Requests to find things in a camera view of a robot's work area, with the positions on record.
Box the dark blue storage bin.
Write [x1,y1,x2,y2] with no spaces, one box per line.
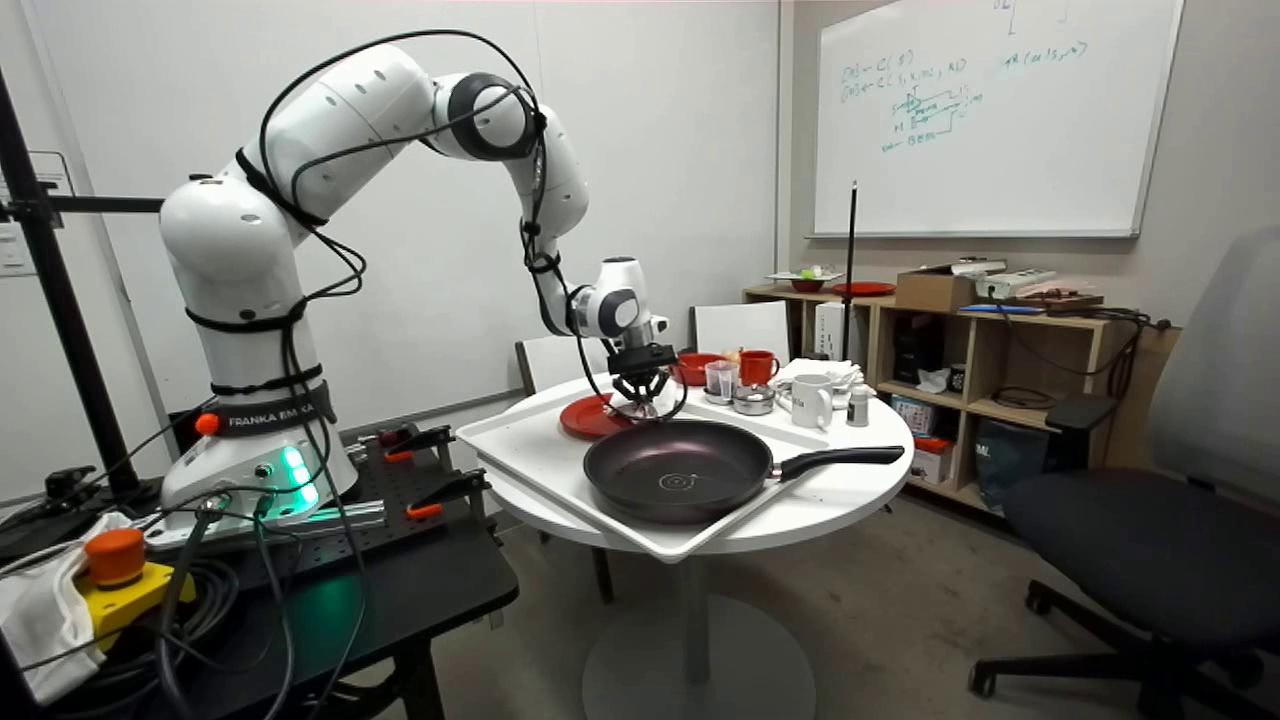
[973,418,1054,510]

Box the red cup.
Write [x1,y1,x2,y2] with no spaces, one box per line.
[736,347,783,392]

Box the black orange clamp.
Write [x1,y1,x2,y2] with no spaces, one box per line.
[376,418,459,471]
[399,468,491,527]

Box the red-brown round plate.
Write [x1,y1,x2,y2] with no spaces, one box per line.
[557,392,688,443]

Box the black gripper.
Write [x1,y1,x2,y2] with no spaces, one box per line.
[609,340,682,422]

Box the red bowl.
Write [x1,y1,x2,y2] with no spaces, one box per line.
[669,347,730,392]

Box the white printed mug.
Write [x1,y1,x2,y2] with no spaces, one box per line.
[788,372,841,437]

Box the plain white folding chair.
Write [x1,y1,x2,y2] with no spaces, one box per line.
[688,297,794,363]

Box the crumpled white rag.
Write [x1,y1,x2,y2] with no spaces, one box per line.
[0,510,135,709]

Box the red lidded white container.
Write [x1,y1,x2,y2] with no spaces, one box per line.
[908,431,959,487]

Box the wooden shelf unit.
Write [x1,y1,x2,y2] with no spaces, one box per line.
[739,282,1182,520]

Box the cardboard box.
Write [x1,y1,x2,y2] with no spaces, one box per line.
[893,264,981,317]

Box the round white pedestal table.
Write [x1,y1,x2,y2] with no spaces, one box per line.
[474,361,920,720]

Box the black robot cart table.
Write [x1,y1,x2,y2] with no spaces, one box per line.
[0,422,525,720]

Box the black metal camera stand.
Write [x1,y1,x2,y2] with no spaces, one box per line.
[0,76,170,502]

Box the plain white towel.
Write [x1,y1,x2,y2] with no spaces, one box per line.
[771,354,872,398]

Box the grey black office chair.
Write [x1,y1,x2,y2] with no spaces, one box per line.
[967,223,1280,720]

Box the red plate on shelf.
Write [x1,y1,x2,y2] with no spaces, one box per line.
[833,276,898,303]

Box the white rectangular tray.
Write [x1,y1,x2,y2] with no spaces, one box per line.
[452,378,835,566]

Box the clear plastic measuring cup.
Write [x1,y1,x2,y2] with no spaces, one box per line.
[701,354,739,407]

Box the thin black pole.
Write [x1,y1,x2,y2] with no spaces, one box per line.
[841,185,864,369]

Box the wall whiteboard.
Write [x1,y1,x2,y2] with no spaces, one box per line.
[810,0,1186,244]

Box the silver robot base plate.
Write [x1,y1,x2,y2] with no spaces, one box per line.
[135,491,390,557]

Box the black frying pan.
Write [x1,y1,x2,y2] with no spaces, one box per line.
[581,417,908,527]

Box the orange yellow emergency stop button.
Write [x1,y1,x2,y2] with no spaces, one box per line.
[70,523,178,638]

